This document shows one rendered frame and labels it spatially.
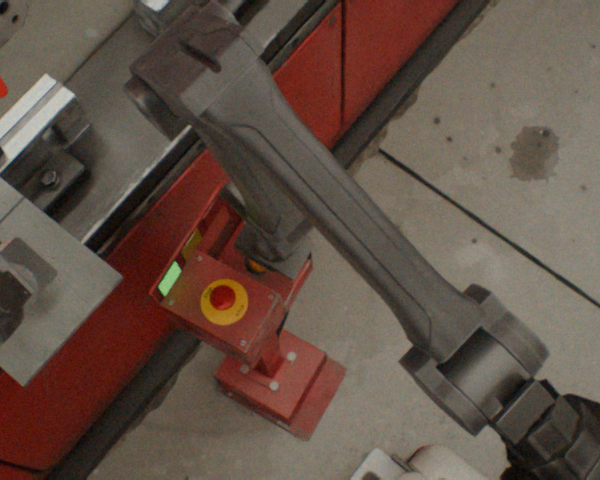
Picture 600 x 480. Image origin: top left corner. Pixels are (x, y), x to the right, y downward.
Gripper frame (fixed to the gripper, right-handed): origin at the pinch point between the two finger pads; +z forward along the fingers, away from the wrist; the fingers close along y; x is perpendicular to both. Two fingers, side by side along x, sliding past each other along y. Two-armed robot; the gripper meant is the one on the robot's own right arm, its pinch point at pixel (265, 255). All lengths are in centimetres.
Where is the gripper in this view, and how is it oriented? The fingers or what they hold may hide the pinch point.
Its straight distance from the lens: 131.6
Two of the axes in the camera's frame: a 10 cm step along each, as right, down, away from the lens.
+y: -8.5, -5.2, -0.4
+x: -4.9, 8.2, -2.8
